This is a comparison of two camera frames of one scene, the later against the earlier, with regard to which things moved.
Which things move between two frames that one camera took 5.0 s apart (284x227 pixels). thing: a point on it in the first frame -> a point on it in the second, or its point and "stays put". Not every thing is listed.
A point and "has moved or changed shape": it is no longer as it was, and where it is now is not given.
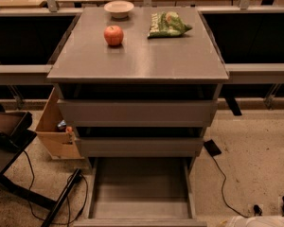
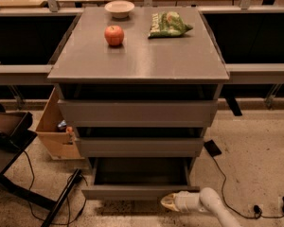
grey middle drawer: (139, 147) stays put
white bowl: (118, 8) stays put
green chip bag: (167, 24) stays put
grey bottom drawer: (141, 192) has moved or changed shape
